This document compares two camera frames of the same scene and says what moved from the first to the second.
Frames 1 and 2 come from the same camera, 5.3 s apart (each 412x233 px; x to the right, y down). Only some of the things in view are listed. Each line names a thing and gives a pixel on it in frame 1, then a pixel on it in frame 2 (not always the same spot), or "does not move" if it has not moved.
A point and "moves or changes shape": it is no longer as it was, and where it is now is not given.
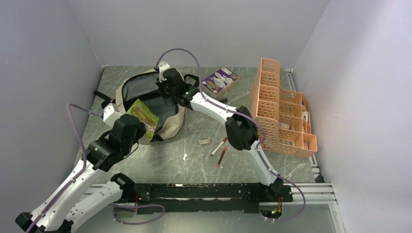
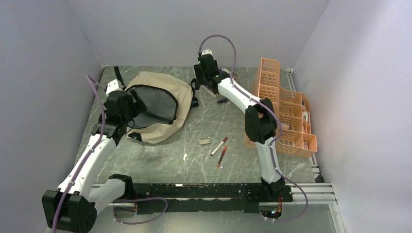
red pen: [218, 164] does not move
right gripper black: [161, 83] to [197, 73]
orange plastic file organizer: [285, 113] does not move
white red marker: [224, 140] does not move
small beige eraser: [205, 141] does not move
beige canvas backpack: [144, 86] moves or changes shape
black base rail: [206, 198] does not move
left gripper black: [140, 131] to [138, 107]
